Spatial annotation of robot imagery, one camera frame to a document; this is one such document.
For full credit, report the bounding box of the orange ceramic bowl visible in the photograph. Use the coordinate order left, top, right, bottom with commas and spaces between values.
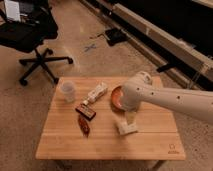
110, 86, 123, 112

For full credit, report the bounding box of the dark brown chocolate box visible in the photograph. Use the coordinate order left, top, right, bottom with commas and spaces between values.
75, 104, 96, 121

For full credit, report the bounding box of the white paper on chair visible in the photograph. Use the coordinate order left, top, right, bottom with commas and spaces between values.
4, 0, 21, 21

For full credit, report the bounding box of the long beige rail beam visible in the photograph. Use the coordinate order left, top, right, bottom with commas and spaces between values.
81, 0, 213, 81

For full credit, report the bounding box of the black bag on floor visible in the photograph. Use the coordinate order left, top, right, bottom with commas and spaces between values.
105, 28, 127, 46

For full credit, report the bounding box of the white sponge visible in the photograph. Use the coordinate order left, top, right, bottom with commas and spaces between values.
117, 122, 138, 135

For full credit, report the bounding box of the black office chair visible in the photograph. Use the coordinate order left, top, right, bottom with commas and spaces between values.
0, 0, 73, 86

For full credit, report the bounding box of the translucent plastic cup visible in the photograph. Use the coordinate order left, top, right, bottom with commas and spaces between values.
59, 81, 75, 102

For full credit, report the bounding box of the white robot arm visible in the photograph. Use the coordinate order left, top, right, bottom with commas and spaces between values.
120, 71, 213, 125

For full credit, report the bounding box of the white wrapped snack bar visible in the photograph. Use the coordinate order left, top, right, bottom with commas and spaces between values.
83, 82, 108, 105

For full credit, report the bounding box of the red brown snack packet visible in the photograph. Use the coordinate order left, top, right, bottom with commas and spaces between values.
78, 115, 90, 137

